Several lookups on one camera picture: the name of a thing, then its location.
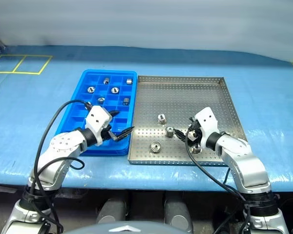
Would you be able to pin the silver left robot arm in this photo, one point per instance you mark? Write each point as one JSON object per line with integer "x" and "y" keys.
{"x": 63, "y": 146}

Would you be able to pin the dark grey rounded shape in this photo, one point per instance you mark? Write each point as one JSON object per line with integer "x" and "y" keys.
{"x": 112, "y": 210}
{"x": 177, "y": 212}

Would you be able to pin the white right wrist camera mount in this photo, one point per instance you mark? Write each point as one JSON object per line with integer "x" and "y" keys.
{"x": 207, "y": 122}

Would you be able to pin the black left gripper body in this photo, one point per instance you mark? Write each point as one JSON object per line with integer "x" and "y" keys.
{"x": 107, "y": 133}

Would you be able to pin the blue plastic table cover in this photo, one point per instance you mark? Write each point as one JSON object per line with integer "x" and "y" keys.
{"x": 27, "y": 109}

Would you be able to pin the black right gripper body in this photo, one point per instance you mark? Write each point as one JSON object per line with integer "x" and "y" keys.
{"x": 197, "y": 129}

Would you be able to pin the grey robot torso dome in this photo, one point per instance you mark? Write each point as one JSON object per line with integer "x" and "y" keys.
{"x": 127, "y": 229}

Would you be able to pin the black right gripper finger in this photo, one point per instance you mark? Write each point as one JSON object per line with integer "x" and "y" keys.
{"x": 183, "y": 139}
{"x": 180, "y": 133}

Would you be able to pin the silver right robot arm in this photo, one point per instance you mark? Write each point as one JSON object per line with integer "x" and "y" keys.
{"x": 246, "y": 165}

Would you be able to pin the perforated metal tray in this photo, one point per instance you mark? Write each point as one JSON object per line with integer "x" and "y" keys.
{"x": 180, "y": 102}

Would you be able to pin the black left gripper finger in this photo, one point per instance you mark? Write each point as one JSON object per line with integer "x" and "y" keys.
{"x": 123, "y": 133}
{"x": 114, "y": 113}

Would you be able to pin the blue compartment tray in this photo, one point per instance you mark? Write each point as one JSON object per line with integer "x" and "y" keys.
{"x": 73, "y": 119}

